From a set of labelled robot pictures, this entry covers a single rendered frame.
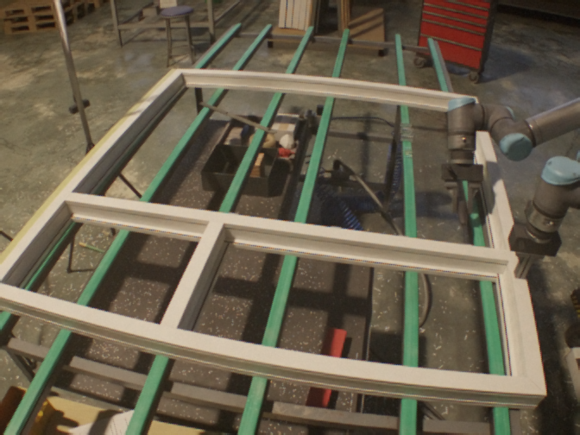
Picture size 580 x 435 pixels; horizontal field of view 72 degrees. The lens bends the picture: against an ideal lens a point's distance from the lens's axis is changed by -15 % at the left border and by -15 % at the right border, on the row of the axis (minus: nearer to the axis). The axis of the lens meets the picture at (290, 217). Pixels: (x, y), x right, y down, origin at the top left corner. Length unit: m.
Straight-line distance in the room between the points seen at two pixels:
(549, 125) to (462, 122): 0.27
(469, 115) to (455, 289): 1.26
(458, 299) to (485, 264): 1.15
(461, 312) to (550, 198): 1.41
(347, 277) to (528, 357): 0.76
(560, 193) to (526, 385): 0.43
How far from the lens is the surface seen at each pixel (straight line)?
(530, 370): 1.12
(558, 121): 1.44
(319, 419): 1.07
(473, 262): 1.32
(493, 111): 1.50
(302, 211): 1.45
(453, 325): 2.35
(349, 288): 1.60
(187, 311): 1.14
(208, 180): 1.98
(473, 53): 4.83
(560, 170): 1.07
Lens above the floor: 1.79
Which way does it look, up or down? 40 degrees down
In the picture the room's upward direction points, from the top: straight up
